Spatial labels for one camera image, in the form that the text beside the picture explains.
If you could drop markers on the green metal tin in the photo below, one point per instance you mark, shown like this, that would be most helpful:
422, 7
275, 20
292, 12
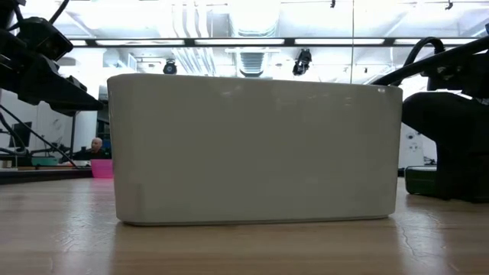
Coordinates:
420, 180

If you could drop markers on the black overhead crossbar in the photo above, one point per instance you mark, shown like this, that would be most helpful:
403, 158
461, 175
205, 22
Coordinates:
237, 42

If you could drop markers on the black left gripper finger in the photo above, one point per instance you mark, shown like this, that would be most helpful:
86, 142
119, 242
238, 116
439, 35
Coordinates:
80, 101

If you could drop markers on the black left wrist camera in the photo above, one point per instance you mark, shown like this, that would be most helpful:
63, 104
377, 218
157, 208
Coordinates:
44, 38

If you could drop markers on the white standing banner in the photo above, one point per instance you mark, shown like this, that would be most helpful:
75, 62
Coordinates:
412, 147

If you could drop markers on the black aluminium table frame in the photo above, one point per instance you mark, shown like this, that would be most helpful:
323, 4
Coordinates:
42, 175

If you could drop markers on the black ceiling spotlight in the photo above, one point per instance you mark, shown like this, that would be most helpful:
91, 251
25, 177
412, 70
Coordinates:
302, 62
170, 68

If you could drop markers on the black computer monitor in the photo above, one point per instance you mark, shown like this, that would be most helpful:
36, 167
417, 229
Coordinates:
22, 133

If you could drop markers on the grey plastic bin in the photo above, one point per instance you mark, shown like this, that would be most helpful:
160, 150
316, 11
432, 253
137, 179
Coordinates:
256, 153

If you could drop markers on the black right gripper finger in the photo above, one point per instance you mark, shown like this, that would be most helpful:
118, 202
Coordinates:
464, 179

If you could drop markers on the person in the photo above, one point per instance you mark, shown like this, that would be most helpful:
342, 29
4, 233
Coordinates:
96, 149

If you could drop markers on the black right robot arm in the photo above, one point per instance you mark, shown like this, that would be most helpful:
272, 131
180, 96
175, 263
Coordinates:
470, 72

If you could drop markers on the teal flat box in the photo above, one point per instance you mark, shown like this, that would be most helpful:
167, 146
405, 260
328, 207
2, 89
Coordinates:
45, 161

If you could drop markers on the black tripod stand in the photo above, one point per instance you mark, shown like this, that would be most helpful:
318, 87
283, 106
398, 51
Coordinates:
72, 131

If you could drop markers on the pink plastic bowl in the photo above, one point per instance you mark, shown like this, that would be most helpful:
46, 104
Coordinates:
102, 169

